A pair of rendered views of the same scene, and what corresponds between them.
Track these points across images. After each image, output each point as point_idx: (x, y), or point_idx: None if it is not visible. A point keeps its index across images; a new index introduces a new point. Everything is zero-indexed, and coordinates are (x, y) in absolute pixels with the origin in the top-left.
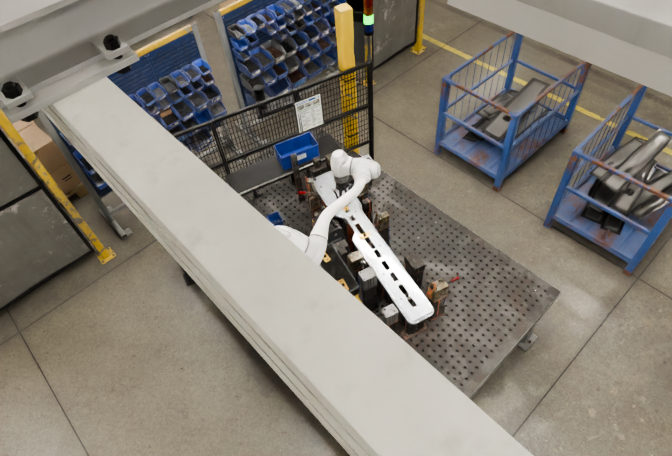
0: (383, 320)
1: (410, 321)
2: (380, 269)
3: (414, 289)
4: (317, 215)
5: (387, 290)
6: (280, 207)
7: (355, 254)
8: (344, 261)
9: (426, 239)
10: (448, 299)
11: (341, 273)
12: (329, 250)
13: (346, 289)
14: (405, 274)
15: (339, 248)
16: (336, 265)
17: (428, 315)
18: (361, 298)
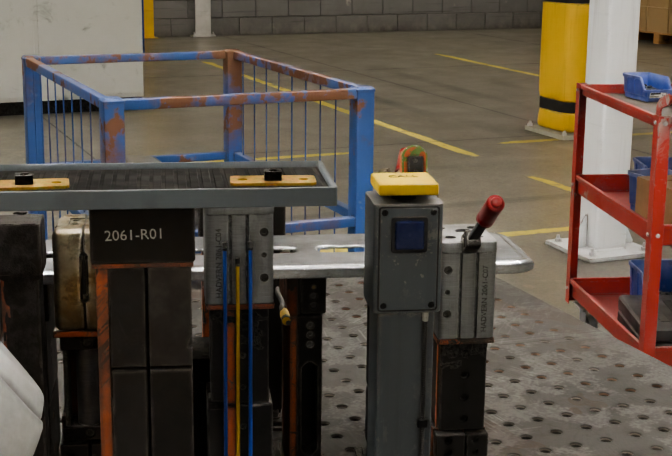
0: (470, 306)
1: (520, 258)
2: (196, 261)
3: None
4: None
5: (325, 264)
6: None
7: (77, 219)
8: (42, 304)
9: (62, 355)
10: (364, 377)
11: (192, 177)
12: (2, 177)
13: (308, 178)
14: (278, 236)
15: None
16: (125, 178)
17: (509, 240)
18: (239, 432)
